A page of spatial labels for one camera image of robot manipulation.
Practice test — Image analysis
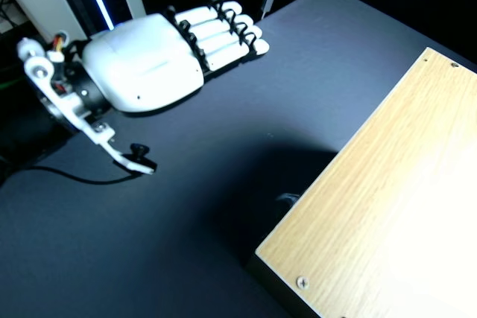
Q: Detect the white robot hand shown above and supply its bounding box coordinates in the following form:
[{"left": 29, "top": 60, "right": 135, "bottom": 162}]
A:
[{"left": 81, "top": 0, "right": 271, "bottom": 114}]

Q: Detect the wooden cabinet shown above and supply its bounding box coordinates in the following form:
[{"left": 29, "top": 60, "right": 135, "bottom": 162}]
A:
[{"left": 245, "top": 46, "right": 477, "bottom": 318}]

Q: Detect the grey table cloth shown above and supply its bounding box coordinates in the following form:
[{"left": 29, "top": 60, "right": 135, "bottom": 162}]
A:
[{"left": 0, "top": 0, "right": 477, "bottom": 318}]

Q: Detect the wrist camera on white bracket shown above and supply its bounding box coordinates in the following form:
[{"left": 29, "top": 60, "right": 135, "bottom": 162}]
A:
[{"left": 91, "top": 122, "right": 158, "bottom": 176}]

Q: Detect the black camera cable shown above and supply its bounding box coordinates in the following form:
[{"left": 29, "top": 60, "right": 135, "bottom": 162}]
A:
[{"left": 16, "top": 165, "right": 150, "bottom": 186}]

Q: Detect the green cable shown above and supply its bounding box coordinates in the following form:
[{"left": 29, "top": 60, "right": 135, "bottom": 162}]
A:
[{"left": 0, "top": 78, "right": 24, "bottom": 92}]

